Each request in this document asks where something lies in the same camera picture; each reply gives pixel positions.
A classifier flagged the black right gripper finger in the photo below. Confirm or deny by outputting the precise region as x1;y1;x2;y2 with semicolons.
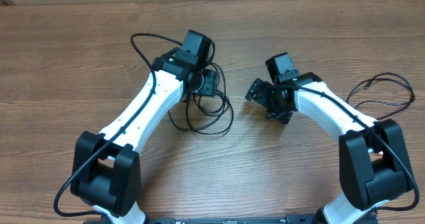
266;110;294;125
245;78;265;102

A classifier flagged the black USB cable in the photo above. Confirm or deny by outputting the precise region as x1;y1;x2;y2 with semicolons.
167;61;235;136
346;72;416;121

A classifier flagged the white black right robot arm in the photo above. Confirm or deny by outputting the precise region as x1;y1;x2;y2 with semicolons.
245;70;420;223

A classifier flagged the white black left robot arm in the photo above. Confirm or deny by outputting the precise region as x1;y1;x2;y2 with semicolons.
68;50;219;223

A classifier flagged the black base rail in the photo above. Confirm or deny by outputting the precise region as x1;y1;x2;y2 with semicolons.
143;214;326;224

